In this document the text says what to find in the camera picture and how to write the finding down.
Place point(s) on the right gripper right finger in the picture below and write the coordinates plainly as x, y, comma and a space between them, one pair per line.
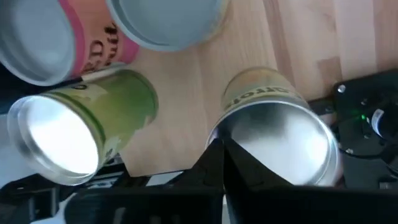
295, 205

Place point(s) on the tin can yellow label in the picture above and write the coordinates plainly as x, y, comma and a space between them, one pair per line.
168, 18

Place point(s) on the mixed fruit tin can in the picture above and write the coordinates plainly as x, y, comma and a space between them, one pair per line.
37, 40

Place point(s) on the large green tin can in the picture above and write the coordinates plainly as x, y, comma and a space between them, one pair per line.
62, 137

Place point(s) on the tall carrots tin can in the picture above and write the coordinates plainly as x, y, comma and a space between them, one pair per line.
280, 140

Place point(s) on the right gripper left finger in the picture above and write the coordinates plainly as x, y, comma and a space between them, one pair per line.
155, 208

